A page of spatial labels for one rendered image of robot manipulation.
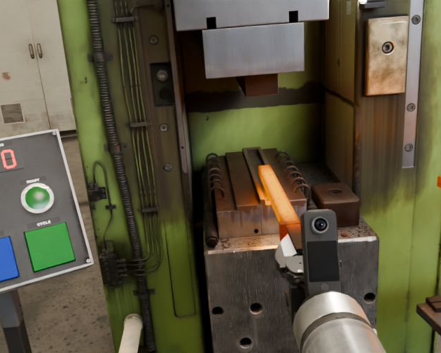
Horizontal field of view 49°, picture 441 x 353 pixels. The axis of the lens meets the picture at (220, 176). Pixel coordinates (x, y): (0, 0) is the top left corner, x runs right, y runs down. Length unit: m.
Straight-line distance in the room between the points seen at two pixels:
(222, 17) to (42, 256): 0.56
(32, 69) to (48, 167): 5.29
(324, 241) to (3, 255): 0.57
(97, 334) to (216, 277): 1.45
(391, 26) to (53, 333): 2.02
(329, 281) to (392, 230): 0.70
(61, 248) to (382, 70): 0.79
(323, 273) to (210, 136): 0.92
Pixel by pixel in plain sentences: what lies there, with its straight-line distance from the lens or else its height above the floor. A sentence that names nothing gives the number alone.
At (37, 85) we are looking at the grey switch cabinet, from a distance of 6.28.
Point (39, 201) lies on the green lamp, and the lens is 0.98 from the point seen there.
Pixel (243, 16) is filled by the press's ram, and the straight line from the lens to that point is 0.99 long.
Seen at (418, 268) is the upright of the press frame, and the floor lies 0.70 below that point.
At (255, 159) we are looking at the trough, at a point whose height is 0.99.
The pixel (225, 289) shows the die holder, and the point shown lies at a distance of 1.10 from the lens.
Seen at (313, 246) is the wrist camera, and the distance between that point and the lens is 0.66.
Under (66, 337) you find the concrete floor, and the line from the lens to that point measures 2.51.
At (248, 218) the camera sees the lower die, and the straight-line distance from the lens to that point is 1.09.
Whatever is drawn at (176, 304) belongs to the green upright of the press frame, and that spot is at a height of 0.66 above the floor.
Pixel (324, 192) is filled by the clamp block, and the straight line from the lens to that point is 1.16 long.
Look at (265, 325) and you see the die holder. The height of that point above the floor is 0.72.
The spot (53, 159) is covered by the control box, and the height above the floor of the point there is 1.15.
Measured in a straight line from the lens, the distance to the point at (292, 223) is 0.82.
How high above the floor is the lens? 1.40
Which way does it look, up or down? 19 degrees down
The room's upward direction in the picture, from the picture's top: 4 degrees counter-clockwise
